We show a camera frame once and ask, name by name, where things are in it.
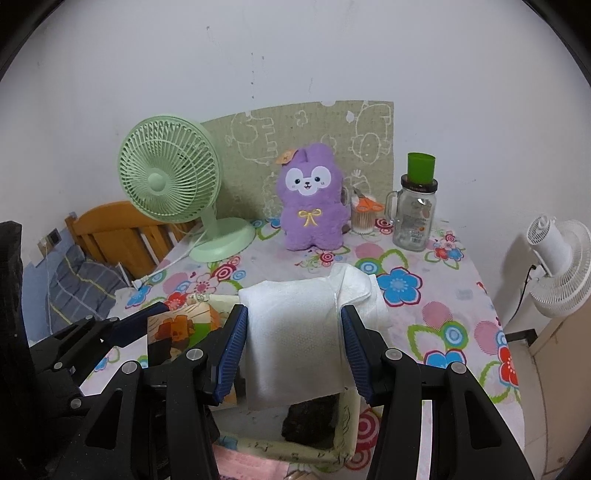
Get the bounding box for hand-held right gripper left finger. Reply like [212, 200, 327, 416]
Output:
[46, 304, 250, 480]

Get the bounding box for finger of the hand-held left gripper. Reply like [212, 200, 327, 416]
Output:
[91, 301, 172, 349]

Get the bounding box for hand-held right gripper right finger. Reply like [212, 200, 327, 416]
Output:
[340, 305, 536, 480]

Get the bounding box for cartoon printed tissue pack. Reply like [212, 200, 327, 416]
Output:
[147, 305, 223, 370]

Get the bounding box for white towel pack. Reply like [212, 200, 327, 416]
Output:
[238, 263, 393, 411]

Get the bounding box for dark cloth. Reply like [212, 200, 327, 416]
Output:
[281, 394, 338, 446]

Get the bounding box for yellow printed storage box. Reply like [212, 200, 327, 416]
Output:
[185, 293, 362, 474]

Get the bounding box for pink packet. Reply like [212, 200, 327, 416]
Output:
[216, 445, 288, 480]

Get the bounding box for grey plaid pillow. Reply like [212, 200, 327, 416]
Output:
[44, 244, 130, 333]

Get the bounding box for floral tablecloth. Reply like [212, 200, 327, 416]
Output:
[78, 217, 525, 480]

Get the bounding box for wooden headboard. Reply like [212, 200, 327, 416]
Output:
[65, 200, 199, 278]

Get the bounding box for cotton swab container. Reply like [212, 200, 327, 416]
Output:
[352, 196, 377, 234]

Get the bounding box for glass jar with green lid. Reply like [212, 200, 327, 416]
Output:
[385, 152, 438, 252]

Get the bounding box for green desk fan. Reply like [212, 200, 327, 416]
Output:
[117, 115, 257, 264]

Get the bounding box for purple plush toy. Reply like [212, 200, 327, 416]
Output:
[276, 142, 350, 252]

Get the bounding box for orange scissors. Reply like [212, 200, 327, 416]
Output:
[353, 187, 384, 214]

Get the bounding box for green printed board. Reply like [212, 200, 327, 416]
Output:
[201, 99, 395, 223]

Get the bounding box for white standing fan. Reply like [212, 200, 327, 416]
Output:
[526, 215, 591, 319]

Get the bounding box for white fan power cable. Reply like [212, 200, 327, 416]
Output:
[131, 228, 209, 289]

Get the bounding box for black fan cable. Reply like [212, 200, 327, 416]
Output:
[508, 263, 537, 325]

